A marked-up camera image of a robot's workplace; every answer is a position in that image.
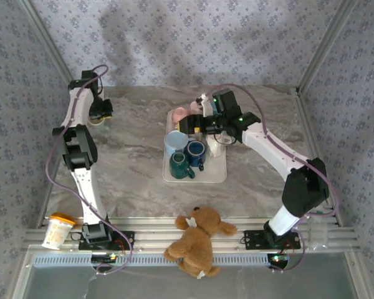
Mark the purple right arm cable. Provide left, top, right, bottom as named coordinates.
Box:
left=202, top=83, right=340, bottom=273

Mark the aluminium front rail frame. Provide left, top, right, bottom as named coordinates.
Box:
left=21, top=216, right=361, bottom=254

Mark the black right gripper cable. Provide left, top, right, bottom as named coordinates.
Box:
left=211, top=133, right=238, bottom=146

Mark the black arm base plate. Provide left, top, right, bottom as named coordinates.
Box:
left=242, top=229, right=302, bottom=250
left=78, top=230, right=135, bottom=251

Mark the clear plastic container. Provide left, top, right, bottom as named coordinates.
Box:
left=305, top=216, right=328, bottom=251

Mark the grey mug cream inside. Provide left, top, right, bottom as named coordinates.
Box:
left=86, top=115, right=107, bottom=127

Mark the white plastic tray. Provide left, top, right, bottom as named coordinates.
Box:
left=161, top=108, right=228, bottom=184

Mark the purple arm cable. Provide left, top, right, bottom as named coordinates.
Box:
left=202, top=83, right=340, bottom=273
left=45, top=64, right=134, bottom=276

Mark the grey slotted cable duct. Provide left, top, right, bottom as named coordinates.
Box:
left=31, top=255, right=274, bottom=268

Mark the small circuit board with LEDs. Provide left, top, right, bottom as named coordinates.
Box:
left=267, top=254, right=290, bottom=264
left=91, top=254, right=117, bottom=264

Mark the large light blue ribbed mug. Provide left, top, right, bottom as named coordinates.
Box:
left=163, top=130, right=190, bottom=158

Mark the small pink mug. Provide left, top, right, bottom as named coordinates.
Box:
left=173, top=107, right=188, bottom=129

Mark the white faceted mug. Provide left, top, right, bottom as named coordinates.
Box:
left=204, top=132, right=227, bottom=158

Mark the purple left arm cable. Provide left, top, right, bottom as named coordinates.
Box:
left=45, top=64, right=134, bottom=276

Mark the dark green mug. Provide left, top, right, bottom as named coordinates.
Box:
left=169, top=151, right=196, bottom=180

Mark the instant noodle cup orange lid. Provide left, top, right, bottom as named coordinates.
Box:
left=41, top=212, right=77, bottom=250

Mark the aluminium frame post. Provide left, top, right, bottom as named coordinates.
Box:
left=295, top=0, right=361, bottom=94
left=18, top=0, right=75, bottom=84

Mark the brown teddy bear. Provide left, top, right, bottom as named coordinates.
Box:
left=163, top=205, right=238, bottom=280

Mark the dark blue mug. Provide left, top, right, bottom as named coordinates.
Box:
left=185, top=139, right=208, bottom=171

